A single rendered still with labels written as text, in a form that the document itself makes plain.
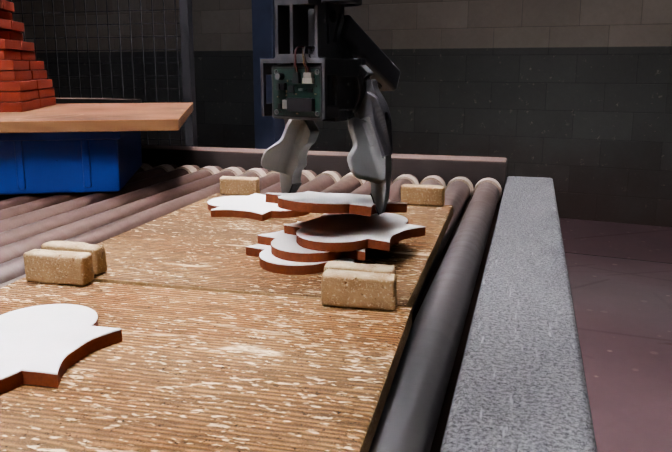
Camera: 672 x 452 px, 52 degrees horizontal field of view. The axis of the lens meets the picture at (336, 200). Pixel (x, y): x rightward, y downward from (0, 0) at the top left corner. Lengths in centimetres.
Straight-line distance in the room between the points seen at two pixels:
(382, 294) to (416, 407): 12
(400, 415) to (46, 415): 20
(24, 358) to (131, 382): 7
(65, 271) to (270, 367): 25
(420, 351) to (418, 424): 9
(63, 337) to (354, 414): 21
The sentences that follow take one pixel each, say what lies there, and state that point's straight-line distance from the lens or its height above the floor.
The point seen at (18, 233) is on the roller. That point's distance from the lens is 94.
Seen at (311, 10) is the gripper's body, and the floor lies 117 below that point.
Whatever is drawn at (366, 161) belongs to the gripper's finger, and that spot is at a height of 104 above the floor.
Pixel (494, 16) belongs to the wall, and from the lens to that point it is 537.
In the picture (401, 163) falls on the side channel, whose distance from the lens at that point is 131.
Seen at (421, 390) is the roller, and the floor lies 92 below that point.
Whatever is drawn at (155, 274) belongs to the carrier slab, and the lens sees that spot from 65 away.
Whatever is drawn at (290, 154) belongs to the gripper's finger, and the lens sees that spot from 69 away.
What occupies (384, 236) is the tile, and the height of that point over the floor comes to 97.
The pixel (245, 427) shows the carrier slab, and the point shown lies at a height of 94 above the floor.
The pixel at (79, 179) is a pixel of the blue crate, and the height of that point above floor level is 94.
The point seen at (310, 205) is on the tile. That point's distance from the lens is 62.
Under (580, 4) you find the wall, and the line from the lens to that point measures 529.
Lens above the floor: 112
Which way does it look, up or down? 11 degrees down
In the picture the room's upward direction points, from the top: straight up
